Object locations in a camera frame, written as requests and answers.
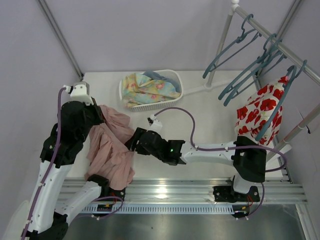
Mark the yellow floral garment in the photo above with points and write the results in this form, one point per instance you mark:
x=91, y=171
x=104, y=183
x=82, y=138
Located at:
x=138, y=89

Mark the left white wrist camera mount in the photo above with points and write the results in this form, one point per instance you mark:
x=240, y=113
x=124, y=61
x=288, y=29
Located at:
x=80, y=92

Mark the teal hanger with garment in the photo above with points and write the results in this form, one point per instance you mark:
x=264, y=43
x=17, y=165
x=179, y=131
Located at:
x=292, y=70

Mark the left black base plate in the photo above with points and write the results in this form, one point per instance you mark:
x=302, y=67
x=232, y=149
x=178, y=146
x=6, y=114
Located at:
x=117, y=193

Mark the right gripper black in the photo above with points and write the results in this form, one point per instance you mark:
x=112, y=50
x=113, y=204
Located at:
x=136, y=141

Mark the silver clothes rack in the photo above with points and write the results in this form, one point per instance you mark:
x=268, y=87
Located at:
x=259, y=30

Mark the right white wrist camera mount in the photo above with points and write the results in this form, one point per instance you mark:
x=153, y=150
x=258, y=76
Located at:
x=154, y=124

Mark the pink skirt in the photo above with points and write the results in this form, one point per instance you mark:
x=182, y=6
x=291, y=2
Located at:
x=108, y=156

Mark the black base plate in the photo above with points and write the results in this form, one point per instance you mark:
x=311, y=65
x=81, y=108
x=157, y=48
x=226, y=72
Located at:
x=226, y=194
x=117, y=193

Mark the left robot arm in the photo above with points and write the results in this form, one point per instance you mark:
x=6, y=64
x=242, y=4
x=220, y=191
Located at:
x=45, y=220

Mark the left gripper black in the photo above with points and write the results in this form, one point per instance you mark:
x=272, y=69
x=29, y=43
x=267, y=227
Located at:
x=97, y=114

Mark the blue garment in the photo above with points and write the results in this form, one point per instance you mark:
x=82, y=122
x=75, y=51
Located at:
x=167, y=76

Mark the aluminium mounting rail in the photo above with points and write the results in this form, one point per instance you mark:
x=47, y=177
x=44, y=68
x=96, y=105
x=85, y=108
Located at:
x=163, y=191

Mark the white slotted cable duct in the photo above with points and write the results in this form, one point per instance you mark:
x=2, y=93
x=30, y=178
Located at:
x=211, y=209

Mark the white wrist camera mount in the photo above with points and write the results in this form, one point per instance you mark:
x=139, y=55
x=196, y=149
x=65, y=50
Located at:
x=154, y=124
x=80, y=92

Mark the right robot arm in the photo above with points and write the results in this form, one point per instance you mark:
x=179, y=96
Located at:
x=248, y=158

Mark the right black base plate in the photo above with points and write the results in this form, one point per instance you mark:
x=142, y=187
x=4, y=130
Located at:
x=226, y=194

